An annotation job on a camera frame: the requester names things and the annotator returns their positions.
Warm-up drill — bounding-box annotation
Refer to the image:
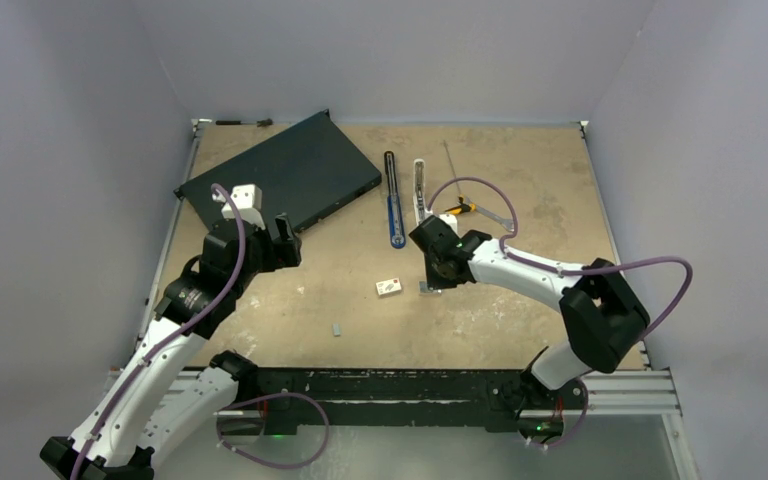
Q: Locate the blue black stapler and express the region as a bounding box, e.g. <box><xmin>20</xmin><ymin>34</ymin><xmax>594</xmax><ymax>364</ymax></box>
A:
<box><xmin>384</xmin><ymin>151</ymin><xmax>406</xmax><ymax>249</ymax></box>

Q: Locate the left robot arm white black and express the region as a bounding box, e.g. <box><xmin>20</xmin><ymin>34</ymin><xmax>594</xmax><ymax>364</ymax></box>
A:
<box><xmin>40</xmin><ymin>214</ymin><xmax>301</xmax><ymax>479</ymax></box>

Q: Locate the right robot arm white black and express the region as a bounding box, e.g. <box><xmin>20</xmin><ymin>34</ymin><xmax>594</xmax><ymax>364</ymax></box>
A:
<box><xmin>409</xmin><ymin>216</ymin><xmax>650</xmax><ymax>407</ymax></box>

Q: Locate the silver open-end wrench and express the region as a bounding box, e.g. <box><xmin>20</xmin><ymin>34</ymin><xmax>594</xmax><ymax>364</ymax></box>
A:
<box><xmin>475</xmin><ymin>205</ymin><xmax>514</xmax><ymax>232</ymax></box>

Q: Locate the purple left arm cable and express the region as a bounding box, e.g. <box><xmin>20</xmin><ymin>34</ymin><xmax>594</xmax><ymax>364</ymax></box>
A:
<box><xmin>69</xmin><ymin>184</ymin><xmax>331</xmax><ymax>480</ymax></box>

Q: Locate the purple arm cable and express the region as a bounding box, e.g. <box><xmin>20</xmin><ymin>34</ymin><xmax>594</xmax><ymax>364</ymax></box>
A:
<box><xmin>427</xmin><ymin>177</ymin><xmax>694</xmax><ymax>452</ymax></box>
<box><xmin>69</xmin><ymin>184</ymin><xmax>331</xmax><ymax>480</ymax></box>

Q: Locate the yellow black T-handle hex key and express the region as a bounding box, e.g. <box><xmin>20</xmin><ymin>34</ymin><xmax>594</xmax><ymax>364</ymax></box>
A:
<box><xmin>443</xmin><ymin>140</ymin><xmax>476</xmax><ymax>215</ymax></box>

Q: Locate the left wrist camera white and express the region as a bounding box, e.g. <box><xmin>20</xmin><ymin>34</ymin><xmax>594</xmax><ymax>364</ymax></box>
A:
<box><xmin>221</xmin><ymin>184</ymin><xmax>266</xmax><ymax>229</ymax></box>

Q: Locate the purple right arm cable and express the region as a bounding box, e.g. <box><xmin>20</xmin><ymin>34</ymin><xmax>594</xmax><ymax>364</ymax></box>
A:
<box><xmin>427</xmin><ymin>177</ymin><xmax>694</xmax><ymax>452</ymax></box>

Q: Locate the dark network switch box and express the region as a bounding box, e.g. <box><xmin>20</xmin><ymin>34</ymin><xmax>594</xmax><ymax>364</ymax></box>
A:
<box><xmin>175</xmin><ymin>110</ymin><xmax>382</xmax><ymax>233</ymax></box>

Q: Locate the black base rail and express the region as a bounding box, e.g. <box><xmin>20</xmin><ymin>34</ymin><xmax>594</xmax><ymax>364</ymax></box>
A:
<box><xmin>195</xmin><ymin>366</ymin><xmax>587</xmax><ymax>435</ymax></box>

